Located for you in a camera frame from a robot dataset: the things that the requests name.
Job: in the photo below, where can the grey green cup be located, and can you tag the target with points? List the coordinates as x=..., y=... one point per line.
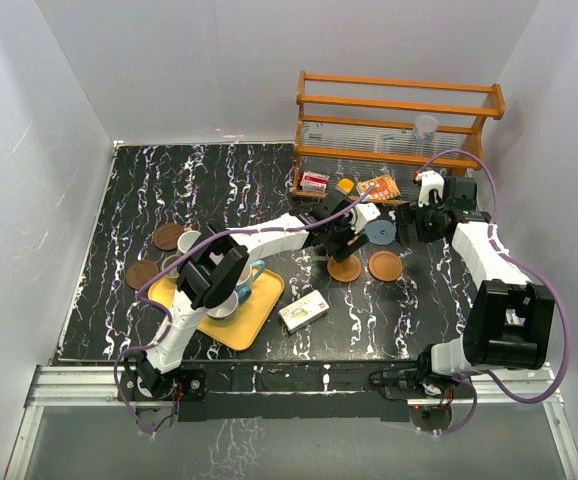
x=167, y=262

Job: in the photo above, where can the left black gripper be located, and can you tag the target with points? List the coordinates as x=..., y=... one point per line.
x=343, y=250

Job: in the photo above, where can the yellow grey sponge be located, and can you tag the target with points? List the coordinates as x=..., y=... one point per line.
x=345, y=186

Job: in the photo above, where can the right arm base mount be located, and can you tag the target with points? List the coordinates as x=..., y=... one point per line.
x=409, y=385

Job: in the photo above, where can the brown white cup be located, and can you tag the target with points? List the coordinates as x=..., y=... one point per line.
x=187, y=240

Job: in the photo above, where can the blue silicone coaster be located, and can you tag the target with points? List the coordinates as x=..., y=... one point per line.
x=381, y=232

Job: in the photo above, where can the white yellow box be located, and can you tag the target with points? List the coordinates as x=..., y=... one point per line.
x=303, y=311

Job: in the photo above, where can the clear plastic cup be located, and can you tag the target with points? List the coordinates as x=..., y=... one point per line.
x=425, y=127

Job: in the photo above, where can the orange snack packet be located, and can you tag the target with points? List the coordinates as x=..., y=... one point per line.
x=380, y=188

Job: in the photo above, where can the dark wooden coaster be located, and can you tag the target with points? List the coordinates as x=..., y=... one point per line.
x=166, y=236
x=140, y=272

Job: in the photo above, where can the orange wooden shelf rack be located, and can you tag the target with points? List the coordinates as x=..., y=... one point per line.
x=361, y=128

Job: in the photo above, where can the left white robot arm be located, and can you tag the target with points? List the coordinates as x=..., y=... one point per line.
x=206, y=275

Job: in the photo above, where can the red white box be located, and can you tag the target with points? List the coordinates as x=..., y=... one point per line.
x=313, y=182

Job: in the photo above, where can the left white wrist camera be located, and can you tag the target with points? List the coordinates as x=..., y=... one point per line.
x=362, y=214

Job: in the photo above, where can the grey cup white inside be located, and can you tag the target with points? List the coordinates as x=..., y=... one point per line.
x=225, y=313

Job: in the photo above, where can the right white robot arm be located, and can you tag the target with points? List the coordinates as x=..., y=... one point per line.
x=510, y=321

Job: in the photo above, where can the blue mug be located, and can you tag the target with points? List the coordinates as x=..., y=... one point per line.
x=248, y=276

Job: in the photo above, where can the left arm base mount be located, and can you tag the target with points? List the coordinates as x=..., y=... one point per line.
x=169, y=395

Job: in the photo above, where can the light wooden coaster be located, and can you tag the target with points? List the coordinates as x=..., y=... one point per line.
x=346, y=271
x=385, y=266

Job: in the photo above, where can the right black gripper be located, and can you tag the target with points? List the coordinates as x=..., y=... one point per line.
x=408, y=214

